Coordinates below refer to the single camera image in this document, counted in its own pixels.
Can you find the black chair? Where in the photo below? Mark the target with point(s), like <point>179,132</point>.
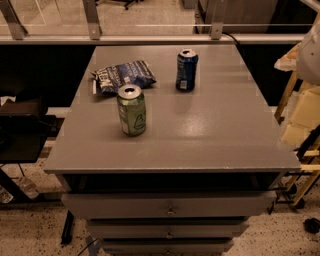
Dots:
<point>25,126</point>

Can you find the blue chip bag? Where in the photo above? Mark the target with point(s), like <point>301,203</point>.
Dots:
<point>108,80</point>

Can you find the metal glass railing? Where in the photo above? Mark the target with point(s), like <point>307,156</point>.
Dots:
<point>101,22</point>

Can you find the black floor object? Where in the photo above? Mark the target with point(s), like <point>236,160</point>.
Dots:
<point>312,225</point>

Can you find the green soda can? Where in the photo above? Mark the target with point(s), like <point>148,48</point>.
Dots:
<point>132,110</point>

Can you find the bottom grey drawer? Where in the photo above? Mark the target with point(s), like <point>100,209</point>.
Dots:
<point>166,246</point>

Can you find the middle grey drawer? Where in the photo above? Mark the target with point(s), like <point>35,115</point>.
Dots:
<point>167,229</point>

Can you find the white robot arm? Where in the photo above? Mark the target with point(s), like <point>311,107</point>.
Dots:
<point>308,58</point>

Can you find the top grey drawer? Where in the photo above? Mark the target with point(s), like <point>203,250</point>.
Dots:
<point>167,205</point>

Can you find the grey drawer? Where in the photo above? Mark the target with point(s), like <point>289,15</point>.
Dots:
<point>166,246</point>
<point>167,205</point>
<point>167,229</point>

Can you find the clear plastic bottle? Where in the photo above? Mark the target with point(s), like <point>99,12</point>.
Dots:
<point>28,187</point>

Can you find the blue pepsi can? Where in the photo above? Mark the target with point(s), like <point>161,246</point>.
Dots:
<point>187,60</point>

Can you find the grey drawer cabinet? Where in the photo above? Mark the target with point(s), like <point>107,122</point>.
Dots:
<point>220,137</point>

